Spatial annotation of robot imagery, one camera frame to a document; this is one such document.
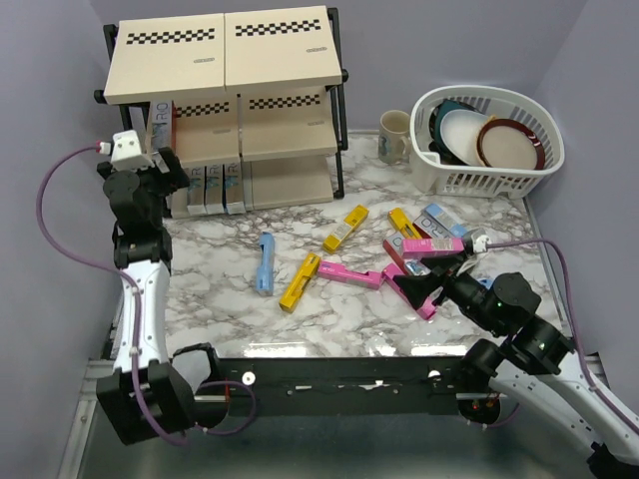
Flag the yellow toothpaste box right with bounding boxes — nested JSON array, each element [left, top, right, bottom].
[[387, 208, 422, 240]]

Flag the silver blue toothpaste box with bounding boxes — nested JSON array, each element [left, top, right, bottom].
[[412, 214, 451, 239]]

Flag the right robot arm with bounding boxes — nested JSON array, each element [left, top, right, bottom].
[[393, 254, 638, 478]]

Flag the pink toothpaste box diagonal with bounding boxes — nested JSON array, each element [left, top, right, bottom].
[[382, 263, 436, 320]]

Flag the white plate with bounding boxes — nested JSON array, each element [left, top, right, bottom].
[[439, 109, 488, 167]]

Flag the metallic blue toothpaste box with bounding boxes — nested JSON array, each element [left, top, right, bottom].
[[187, 167, 206, 216], [224, 163, 246, 215], [204, 165, 225, 215]]

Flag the light blue toothpaste box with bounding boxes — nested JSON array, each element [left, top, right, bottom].
[[256, 232, 276, 296]]

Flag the yellow toothpaste box lower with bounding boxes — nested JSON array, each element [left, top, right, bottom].
[[279, 252, 320, 313]]

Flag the yellow toothpaste box middle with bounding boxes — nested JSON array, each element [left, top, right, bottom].
[[322, 205, 369, 253]]

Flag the pink toothpaste box long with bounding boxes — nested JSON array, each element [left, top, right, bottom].
[[317, 260, 383, 289]]

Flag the dark teal bowl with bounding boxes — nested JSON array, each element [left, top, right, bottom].
[[428, 99, 478, 147]]

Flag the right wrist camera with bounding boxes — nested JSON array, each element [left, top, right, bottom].
[[461, 228, 491, 255]]

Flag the red metallic toothpaste box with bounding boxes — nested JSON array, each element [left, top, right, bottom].
[[146, 100, 176, 173]]

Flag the red rimmed plate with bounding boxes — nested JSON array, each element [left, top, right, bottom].
[[476, 119, 546, 171]]

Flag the light blue box far right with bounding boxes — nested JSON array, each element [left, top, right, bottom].
[[422, 204, 468, 238]]

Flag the white plastic dish basket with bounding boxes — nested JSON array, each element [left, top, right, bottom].
[[409, 85, 565, 199]]

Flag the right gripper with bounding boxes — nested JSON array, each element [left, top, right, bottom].
[[392, 247, 503, 333]]

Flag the beige three-tier shelf rack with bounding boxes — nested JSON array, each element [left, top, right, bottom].
[[94, 5, 348, 218]]

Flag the yellow toothpaste box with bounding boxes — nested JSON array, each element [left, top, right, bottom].
[[387, 208, 422, 240], [279, 252, 320, 313], [322, 205, 369, 253]]

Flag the silver foil toothpaste box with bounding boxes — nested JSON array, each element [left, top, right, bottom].
[[404, 259, 430, 276]]

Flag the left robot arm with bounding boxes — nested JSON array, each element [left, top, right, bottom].
[[97, 147, 222, 445]]

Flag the cream ceramic mug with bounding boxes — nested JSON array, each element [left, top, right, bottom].
[[378, 110, 412, 165]]

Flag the black base bar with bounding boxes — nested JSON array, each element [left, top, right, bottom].
[[219, 356, 488, 417]]

